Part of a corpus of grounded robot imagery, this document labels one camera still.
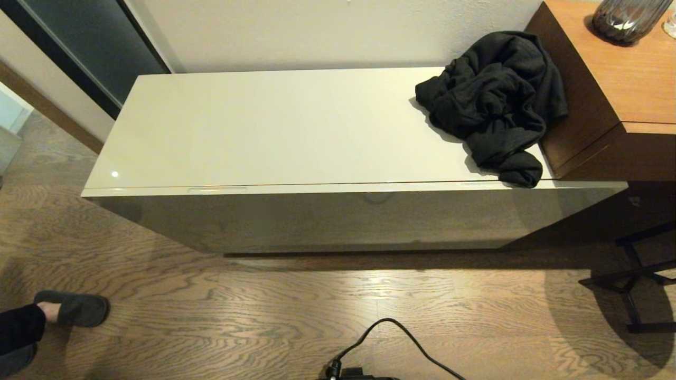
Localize black garment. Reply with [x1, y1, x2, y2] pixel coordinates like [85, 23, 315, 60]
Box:
[415, 30, 569, 189]

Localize glossy beige low cabinet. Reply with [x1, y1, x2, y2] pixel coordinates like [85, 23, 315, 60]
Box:
[81, 66, 629, 256]

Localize dark ribbed glass vase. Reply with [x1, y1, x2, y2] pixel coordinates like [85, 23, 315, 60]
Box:
[590, 0, 676, 47]

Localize dark glass door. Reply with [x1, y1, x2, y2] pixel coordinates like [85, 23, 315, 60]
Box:
[0, 0, 172, 121]

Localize black floor cable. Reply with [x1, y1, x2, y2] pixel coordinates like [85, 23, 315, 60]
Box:
[324, 318, 467, 380]

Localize black metal stand legs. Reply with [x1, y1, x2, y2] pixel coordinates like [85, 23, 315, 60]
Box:
[578, 221, 676, 335]

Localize brown wooden desk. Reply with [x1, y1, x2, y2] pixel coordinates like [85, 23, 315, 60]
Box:
[525, 0, 676, 183]

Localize robot base housing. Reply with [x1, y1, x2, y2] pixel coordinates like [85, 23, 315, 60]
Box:
[316, 366, 403, 380]

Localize brown wooden wall trim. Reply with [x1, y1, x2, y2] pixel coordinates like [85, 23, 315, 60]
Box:
[0, 61, 105, 155]

